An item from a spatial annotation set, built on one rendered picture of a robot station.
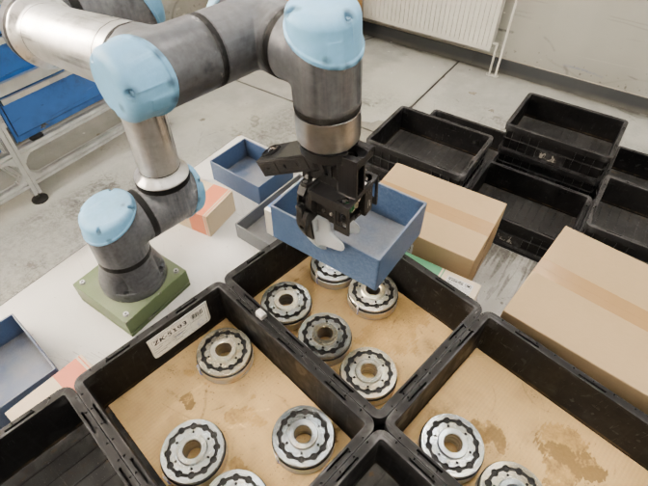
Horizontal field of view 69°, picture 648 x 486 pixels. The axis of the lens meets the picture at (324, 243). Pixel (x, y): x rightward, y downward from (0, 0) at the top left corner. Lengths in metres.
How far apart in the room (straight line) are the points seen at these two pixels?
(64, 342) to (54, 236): 1.41
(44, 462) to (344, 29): 0.81
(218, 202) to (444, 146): 1.05
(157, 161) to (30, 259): 1.60
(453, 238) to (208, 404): 0.63
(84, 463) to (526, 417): 0.75
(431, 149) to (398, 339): 1.18
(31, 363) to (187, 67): 0.89
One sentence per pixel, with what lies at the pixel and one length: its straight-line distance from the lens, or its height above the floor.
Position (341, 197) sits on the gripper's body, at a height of 1.26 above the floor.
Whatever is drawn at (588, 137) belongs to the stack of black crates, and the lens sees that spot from 2.31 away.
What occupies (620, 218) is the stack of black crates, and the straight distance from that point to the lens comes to 1.95.
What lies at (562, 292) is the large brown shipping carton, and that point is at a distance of 1.04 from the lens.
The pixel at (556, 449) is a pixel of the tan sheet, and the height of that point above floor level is 0.83.
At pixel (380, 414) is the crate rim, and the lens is 0.78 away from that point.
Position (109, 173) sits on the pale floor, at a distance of 2.87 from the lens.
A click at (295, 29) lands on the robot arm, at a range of 0.47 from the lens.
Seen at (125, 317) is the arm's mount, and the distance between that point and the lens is 1.15.
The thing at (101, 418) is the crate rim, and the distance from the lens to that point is 0.84.
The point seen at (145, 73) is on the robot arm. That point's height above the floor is 1.44.
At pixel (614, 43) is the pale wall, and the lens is 3.57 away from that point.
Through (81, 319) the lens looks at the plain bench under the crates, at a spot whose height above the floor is 0.70.
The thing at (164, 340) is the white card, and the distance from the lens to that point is 0.92.
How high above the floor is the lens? 1.64
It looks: 47 degrees down
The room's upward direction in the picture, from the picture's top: straight up
